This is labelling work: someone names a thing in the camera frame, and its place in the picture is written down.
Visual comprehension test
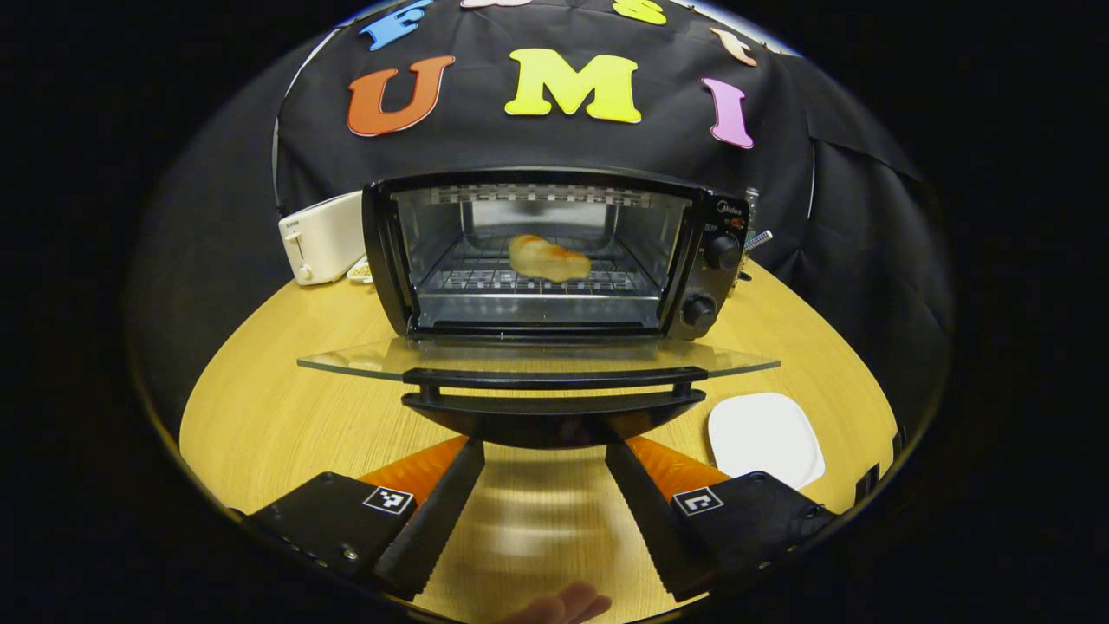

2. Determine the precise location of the black backdrop cloth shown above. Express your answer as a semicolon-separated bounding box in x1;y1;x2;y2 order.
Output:
130;0;954;417

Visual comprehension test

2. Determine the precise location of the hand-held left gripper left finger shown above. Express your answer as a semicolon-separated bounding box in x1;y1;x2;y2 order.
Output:
247;436;486;601

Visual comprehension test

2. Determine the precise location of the oven wire rack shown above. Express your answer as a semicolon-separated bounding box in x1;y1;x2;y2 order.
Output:
420;232;664;300

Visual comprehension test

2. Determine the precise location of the white toaster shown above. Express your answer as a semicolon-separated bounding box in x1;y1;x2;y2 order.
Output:
278;191;369;286

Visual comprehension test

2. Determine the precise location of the golden croissant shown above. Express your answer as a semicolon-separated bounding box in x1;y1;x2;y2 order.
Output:
508;234;593;283

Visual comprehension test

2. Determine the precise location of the black electric oven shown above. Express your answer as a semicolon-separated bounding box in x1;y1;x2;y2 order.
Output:
296;166;781;450

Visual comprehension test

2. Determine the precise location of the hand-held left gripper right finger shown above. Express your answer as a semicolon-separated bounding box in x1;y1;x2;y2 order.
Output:
605;435;837;603

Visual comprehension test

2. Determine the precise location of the white square plate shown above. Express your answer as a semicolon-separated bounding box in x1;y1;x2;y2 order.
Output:
708;393;827;491

